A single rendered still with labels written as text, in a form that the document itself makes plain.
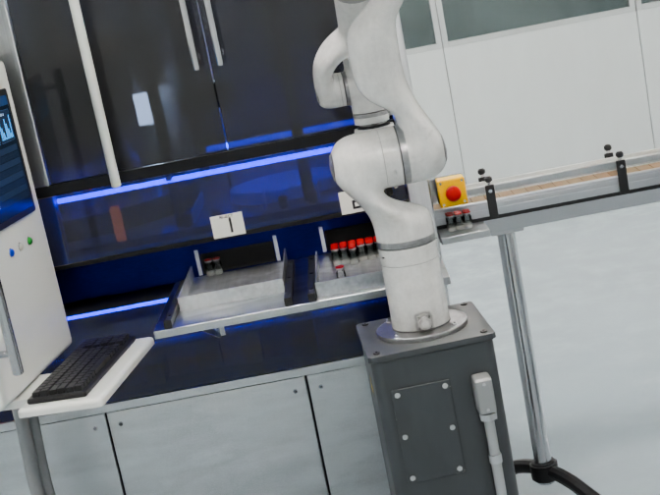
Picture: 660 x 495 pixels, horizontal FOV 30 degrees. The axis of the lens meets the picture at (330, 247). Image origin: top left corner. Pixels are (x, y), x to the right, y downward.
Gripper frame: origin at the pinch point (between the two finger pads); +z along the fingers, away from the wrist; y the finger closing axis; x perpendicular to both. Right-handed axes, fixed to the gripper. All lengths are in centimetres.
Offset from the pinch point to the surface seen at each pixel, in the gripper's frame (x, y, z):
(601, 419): -111, -62, 110
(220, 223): -40, 42, 7
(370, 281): -2.1, 7.1, 20.7
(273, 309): 0.3, 30.5, 22.4
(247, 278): -35, 38, 22
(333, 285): -2.3, 15.8, 20.0
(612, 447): -88, -60, 110
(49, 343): -18, 88, 25
